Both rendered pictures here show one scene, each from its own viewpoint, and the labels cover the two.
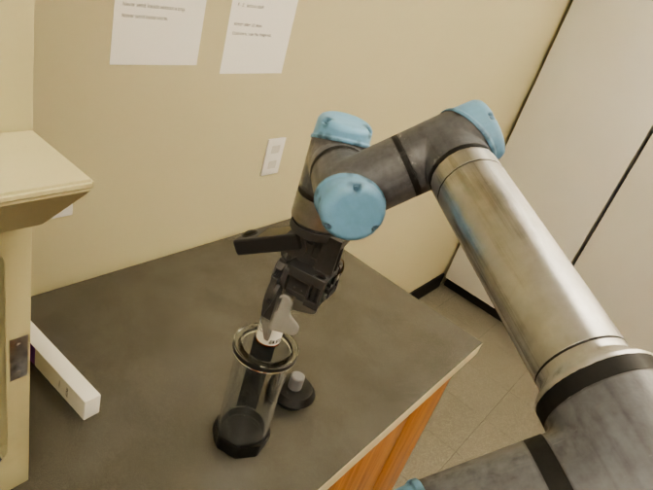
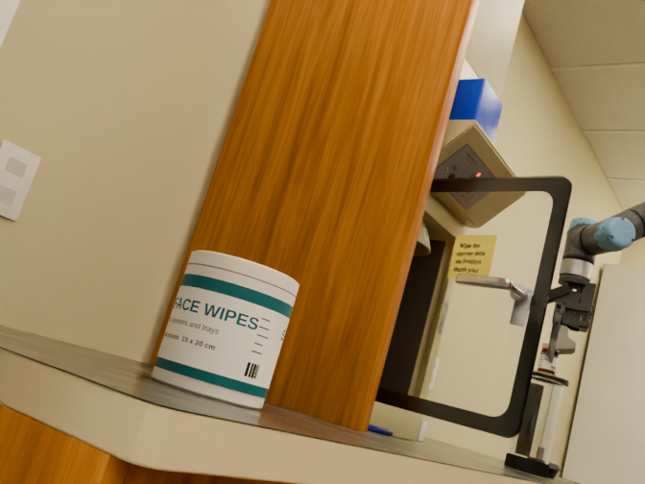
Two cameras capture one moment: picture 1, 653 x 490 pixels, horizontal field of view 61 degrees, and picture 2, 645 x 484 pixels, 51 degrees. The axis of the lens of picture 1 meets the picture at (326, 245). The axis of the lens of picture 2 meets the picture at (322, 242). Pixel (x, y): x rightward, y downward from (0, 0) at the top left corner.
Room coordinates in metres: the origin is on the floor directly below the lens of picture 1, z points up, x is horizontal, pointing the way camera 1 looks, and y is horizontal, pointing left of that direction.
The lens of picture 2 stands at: (-0.96, 0.47, 0.97)
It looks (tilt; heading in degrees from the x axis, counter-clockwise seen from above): 12 degrees up; 6
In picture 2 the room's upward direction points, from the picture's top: 16 degrees clockwise
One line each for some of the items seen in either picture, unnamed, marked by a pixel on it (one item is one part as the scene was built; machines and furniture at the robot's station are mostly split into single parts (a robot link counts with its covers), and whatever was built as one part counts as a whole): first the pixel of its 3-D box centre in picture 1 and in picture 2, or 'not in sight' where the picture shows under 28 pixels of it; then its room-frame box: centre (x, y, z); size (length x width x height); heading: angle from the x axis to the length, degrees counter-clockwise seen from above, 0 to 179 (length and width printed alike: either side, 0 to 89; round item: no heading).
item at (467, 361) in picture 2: not in sight; (457, 292); (0.13, 0.35, 1.19); 0.30 x 0.01 x 0.40; 49
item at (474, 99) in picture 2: not in sight; (465, 112); (0.25, 0.40, 1.56); 0.10 x 0.10 x 0.09; 59
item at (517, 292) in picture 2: not in sight; (489, 284); (0.06, 0.32, 1.20); 0.10 x 0.05 x 0.03; 49
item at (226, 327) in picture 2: not in sight; (226, 329); (-0.19, 0.63, 1.02); 0.13 x 0.13 x 0.15
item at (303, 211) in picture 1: (321, 208); (575, 272); (0.70, 0.02, 1.43); 0.08 x 0.08 x 0.05
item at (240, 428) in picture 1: (253, 390); (536, 420); (0.70, 0.04, 1.06); 0.11 x 0.11 x 0.21
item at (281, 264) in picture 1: (310, 259); (572, 304); (0.70, 0.02, 1.35); 0.09 x 0.08 x 0.12; 74
